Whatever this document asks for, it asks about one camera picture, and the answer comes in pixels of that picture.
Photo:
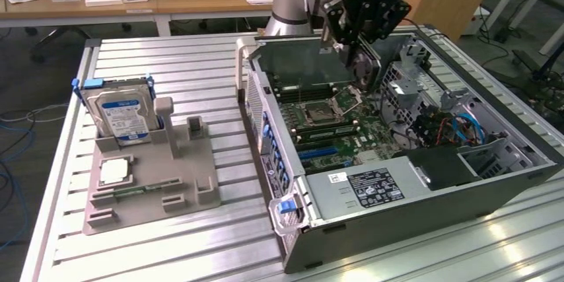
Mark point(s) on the white desk frame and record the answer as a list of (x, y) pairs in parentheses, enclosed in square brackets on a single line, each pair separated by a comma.
[(507, 1)]

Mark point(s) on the black chair base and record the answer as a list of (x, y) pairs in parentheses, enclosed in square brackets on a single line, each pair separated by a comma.
[(58, 36)]

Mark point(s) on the green RAM stick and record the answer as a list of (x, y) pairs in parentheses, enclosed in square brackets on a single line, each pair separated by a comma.
[(136, 190)]

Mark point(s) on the black grey open PC case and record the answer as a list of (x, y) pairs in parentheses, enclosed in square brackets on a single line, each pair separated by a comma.
[(396, 235)]

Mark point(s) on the silver CPU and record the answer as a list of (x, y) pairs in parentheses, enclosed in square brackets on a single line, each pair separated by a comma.
[(115, 171)]

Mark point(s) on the hard disk with blue carrier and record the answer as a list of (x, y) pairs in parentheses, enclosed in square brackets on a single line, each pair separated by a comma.
[(123, 113)]

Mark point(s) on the blue expansion slot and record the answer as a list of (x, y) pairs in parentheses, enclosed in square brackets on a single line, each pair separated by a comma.
[(319, 153)]

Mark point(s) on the grey parts rack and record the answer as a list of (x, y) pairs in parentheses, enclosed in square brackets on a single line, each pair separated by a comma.
[(184, 176)]

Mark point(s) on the green graphics card black fan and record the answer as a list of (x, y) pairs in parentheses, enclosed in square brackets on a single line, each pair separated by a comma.
[(366, 64)]

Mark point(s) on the silver socket cover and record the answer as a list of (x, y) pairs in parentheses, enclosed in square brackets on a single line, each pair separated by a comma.
[(348, 97)]

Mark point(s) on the CPU socket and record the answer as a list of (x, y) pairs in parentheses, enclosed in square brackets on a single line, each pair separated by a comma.
[(318, 113)]

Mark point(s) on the green motherboard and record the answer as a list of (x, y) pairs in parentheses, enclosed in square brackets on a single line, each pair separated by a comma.
[(348, 123)]

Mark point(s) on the blue case latch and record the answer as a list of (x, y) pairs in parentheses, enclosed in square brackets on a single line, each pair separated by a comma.
[(287, 206)]

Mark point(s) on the grey power supply with label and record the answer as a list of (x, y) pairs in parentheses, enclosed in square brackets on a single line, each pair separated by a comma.
[(335, 193)]

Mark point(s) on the RAM stick with black chips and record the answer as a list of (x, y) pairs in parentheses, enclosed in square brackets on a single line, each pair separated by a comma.
[(326, 132)]

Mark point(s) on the silver chipset heatsink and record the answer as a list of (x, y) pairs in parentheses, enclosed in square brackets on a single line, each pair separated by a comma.
[(371, 157)]

